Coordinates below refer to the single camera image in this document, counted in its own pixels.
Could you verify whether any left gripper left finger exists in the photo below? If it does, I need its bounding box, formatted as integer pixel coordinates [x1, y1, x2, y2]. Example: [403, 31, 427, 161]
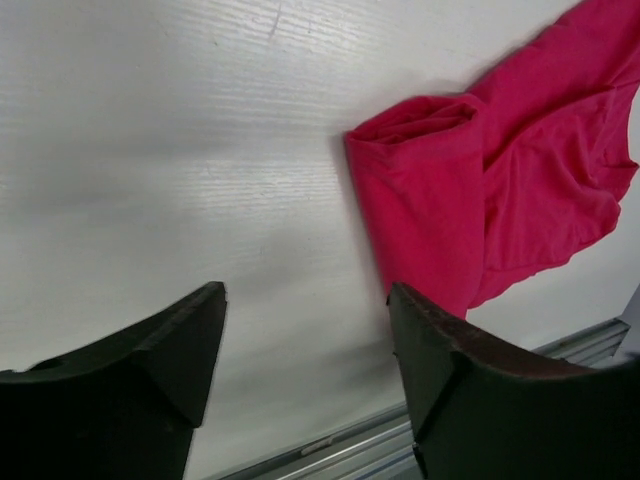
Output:
[1, 282, 226, 479]

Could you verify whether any pink t-shirt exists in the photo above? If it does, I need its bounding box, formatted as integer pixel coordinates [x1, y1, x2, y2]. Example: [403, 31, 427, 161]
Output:
[344, 1, 639, 317]

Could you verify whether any aluminium mounting rail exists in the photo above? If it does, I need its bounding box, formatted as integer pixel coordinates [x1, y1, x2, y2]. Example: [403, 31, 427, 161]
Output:
[224, 318, 631, 480]

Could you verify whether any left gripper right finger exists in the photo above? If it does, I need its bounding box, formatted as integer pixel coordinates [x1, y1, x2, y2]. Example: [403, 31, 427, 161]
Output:
[388, 283, 639, 479]

